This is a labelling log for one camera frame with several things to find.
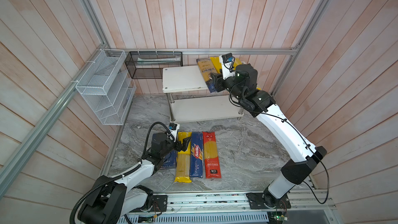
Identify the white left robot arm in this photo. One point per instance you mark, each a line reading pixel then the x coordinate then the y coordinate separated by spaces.
pixel 112 197

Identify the blue yellow spaghetti bag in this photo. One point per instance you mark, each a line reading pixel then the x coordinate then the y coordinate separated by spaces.
pixel 207 68

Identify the yellow Pastati spaghetti bag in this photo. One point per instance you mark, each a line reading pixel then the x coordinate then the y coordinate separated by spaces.
pixel 183 161

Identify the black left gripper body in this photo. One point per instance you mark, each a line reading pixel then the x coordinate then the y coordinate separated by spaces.
pixel 170 145

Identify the white wire mesh rack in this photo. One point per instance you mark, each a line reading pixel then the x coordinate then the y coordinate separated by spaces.
pixel 106 88

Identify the dark blue pasta box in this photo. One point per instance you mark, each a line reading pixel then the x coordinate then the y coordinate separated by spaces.
pixel 169 161

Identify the aluminium frame rail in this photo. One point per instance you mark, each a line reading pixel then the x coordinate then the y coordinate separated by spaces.
pixel 219 51

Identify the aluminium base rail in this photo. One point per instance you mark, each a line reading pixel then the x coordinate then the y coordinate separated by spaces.
pixel 234 207

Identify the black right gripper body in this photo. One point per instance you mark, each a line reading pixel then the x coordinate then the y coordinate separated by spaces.
pixel 229 86

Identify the white two-tier metal shelf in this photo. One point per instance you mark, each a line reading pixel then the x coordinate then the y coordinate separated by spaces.
pixel 189 100

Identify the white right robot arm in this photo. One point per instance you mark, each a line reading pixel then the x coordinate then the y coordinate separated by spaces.
pixel 304 155

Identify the yellow clear spaghetti bag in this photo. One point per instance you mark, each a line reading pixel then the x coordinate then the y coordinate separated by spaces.
pixel 216 63

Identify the yellow barcode spaghetti bag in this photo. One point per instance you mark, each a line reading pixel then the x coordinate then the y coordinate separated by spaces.
pixel 236 63

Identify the red spaghetti bag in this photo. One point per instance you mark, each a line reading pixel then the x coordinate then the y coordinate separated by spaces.
pixel 211 158

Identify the black mesh wall basket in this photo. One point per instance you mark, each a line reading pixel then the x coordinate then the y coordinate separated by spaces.
pixel 150 64

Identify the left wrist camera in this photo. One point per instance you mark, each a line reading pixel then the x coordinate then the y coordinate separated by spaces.
pixel 173 130

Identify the blue Barilla spaghetti box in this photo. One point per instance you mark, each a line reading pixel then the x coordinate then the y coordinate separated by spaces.
pixel 196 159

